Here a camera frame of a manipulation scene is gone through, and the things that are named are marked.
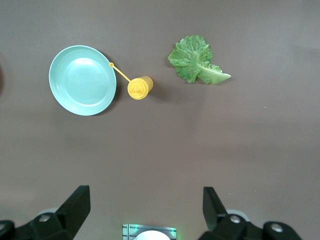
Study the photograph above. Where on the green lettuce leaf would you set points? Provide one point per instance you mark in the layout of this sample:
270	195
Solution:
192	60

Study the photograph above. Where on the yellow mustard squeeze bottle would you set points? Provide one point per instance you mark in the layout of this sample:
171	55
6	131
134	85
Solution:
140	87

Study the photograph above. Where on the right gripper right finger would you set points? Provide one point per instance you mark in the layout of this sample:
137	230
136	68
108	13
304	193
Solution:
220	222

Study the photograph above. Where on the mint green plate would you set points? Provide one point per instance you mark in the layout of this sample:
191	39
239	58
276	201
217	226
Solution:
82	80

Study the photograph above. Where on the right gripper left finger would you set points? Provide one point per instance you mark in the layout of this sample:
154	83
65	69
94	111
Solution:
62	220

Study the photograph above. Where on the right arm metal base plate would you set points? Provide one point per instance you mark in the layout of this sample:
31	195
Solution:
127	232

